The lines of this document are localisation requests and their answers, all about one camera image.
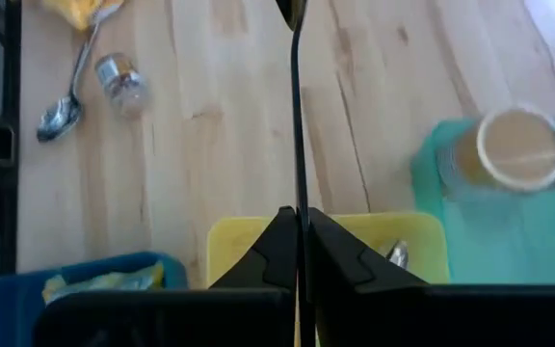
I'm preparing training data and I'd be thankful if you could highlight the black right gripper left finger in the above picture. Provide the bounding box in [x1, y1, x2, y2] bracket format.
[34, 205, 301, 347]

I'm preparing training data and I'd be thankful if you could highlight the yellow ramen packet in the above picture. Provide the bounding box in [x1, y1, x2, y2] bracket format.
[40, 0, 125, 31]
[40, 261, 166, 306]

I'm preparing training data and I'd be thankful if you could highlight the large silver spoon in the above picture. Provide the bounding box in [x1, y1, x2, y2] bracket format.
[36, 9, 115, 144]

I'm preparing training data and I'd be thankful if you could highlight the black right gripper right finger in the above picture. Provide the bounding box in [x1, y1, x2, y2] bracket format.
[305, 206, 555, 347]

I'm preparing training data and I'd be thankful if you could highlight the small glass saffron jar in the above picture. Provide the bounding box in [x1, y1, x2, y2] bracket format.
[94, 52, 152, 120]

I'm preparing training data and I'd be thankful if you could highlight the black spoon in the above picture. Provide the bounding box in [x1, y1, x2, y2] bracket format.
[276, 0, 318, 347]

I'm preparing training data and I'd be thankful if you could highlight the yellow translucent plastic bin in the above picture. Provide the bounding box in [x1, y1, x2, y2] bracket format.
[206, 211, 451, 290]

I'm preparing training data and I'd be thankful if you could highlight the teal translucent plastic bin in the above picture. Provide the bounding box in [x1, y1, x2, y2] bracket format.
[410, 117, 555, 285]

